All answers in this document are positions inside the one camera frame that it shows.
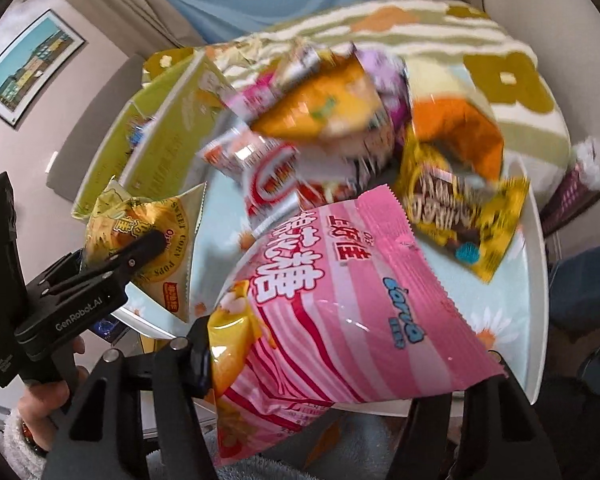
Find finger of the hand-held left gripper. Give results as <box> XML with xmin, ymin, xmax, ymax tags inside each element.
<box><xmin>30</xmin><ymin>229</ymin><xmax>167</xmax><ymax>297</ymax></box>

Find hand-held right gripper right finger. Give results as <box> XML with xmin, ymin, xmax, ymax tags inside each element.
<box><xmin>390</xmin><ymin>349</ymin><xmax>562</xmax><ymax>480</ymax></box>

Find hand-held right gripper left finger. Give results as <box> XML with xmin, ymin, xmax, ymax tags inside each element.
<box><xmin>40</xmin><ymin>314</ymin><xmax>217</xmax><ymax>480</ymax></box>

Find yellow corn snack packet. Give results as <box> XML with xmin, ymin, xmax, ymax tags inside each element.
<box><xmin>82</xmin><ymin>177</ymin><xmax>208</xmax><ymax>323</ymax></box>

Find green cardboard box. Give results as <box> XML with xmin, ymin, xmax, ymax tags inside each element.
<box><xmin>71</xmin><ymin>51</ymin><xmax>231</xmax><ymax>218</ymax></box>

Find pink striped marshmallow packet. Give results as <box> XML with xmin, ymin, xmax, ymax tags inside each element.
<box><xmin>207</xmin><ymin>185</ymin><xmax>507</xmax><ymax>467</ymax></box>

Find person's left forearm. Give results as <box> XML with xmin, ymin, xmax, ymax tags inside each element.
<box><xmin>2</xmin><ymin>407</ymin><xmax>48</xmax><ymax>480</ymax></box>

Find person's left hand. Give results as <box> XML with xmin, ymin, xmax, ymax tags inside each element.
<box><xmin>17</xmin><ymin>337</ymin><xmax>91</xmax><ymax>453</ymax></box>

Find grey fleece clothing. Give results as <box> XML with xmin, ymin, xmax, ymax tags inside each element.
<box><xmin>200</xmin><ymin>407</ymin><xmax>412</xmax><ymax>480</ymax></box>

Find red white snack packet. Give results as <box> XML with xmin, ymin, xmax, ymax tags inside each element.
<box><xmin>200</xmin><ymin>127</ymin><xmax>361</xmax><ymax>231</ymax></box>

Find dark blue cloth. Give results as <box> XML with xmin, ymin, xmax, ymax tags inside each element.
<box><xmin>545</xmin><ymin>242</ymin><xmax>600</xmax><ymax>336</ymax></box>

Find yellow pretzel snack packet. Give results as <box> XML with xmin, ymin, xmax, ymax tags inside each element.
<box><xmin>397</xmin><ymin>137</ymin><xmax>531</xmax><ymax>285</ymax></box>

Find orange yellow snack packet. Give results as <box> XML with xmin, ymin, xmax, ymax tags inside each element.
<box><xmin>247</xmin><ymin>52</ymin><xmax>386</xmax><ymax>143</ymax></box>

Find dark purple packet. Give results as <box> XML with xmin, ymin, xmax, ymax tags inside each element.
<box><xmin>540</xmin><ymin>137</ymin><xmax>600</xmax><ymax>236</ymax></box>

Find light blue cloth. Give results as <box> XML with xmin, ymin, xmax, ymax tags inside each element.
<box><xmin>162</xmin><ymin>0</ymin><xmax>386</xmax><ymax>43</ymax></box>

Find orange chip packet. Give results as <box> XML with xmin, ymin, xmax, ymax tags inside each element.
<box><xmin>405</xmin><ymin>100</ymin><xmax>506</xmax><ymax>181</ymax></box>

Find purple pink snack packet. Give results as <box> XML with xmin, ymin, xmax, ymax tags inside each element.
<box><xmin>355</xmin><ymin>45</ymin><xmax>411</xmax><ymax>131</ymax></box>

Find floral striped blanket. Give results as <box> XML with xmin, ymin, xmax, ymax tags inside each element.
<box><xmin>142</xmin><ymin>0</ymin><xmax>571</xmax><ymax>176</ymax></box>

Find framed wall picture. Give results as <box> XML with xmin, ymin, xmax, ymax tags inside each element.
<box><xmin>0</xmin><ymin>9</ymin><xmax>87</xmax><ymax>127</ymax></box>

